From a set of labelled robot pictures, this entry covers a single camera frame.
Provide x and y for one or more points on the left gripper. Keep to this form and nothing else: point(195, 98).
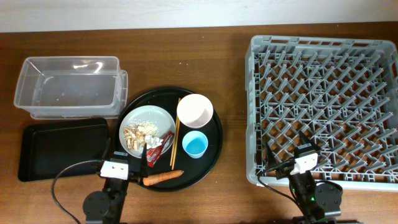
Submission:
point(143, 169)

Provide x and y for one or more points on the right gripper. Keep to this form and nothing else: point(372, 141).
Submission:
point(270, 160)

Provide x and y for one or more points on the rice and nut shell scraps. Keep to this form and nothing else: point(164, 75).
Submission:
point(135, 133)

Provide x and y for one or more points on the red snack wrapper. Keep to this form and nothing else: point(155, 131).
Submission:
point(154, 153)

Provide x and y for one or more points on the white tissue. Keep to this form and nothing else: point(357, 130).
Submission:
point(152, 142)

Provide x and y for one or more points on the orange carrot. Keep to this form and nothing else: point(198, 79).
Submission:
point(157, 178)

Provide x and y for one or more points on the grey round plate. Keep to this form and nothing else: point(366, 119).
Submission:
point(146, 116)

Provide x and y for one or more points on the light blue cup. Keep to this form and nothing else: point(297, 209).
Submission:
point(195, 143)

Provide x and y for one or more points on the wooden chopstick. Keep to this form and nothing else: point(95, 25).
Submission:
point(173, 145)
point(176, 143)

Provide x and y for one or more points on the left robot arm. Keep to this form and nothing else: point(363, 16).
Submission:
point(106, 205)

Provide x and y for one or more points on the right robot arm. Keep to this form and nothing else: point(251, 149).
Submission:
point(319, 201)

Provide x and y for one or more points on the grey plastic dishwasher rack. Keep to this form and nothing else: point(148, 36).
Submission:
point(341, 93)

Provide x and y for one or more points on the clear plastic waste bin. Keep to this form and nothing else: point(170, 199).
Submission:
point(72, 87)

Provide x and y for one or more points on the round black serving tray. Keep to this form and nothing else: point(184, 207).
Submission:
point(194, 169)

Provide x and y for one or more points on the black rectangular tray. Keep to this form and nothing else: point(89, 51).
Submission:
point(49, 148)

